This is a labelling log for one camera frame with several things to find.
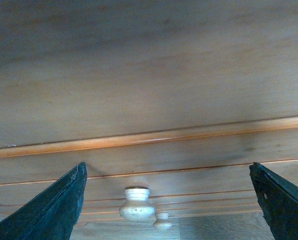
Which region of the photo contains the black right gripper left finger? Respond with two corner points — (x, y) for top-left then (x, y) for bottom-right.
(0, 162), (87, 240)

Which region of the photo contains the wooden nightstand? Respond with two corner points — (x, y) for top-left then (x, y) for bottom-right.
(0, 0), (298, 148)

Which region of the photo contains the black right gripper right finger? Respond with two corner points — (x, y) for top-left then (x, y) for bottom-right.
(249, 162), (298, 240)

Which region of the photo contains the wooden drawer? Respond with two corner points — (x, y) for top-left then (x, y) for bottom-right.
(70, 212), (274, 240)
(0, 123), (298, 222)

